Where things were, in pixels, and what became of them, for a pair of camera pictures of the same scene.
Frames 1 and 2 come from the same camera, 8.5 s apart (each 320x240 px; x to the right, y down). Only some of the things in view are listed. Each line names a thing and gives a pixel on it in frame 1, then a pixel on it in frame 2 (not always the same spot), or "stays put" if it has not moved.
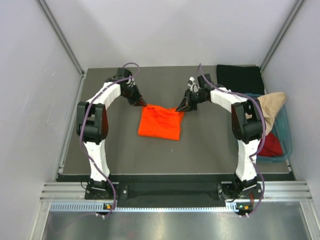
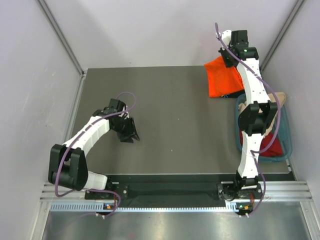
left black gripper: [137, 100] to [131, 132]
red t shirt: [271, 146] stays put
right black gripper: [187, 104] to [228, 64]
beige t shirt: [270, 104] stays put
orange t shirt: [160, 122] to [222, 79]
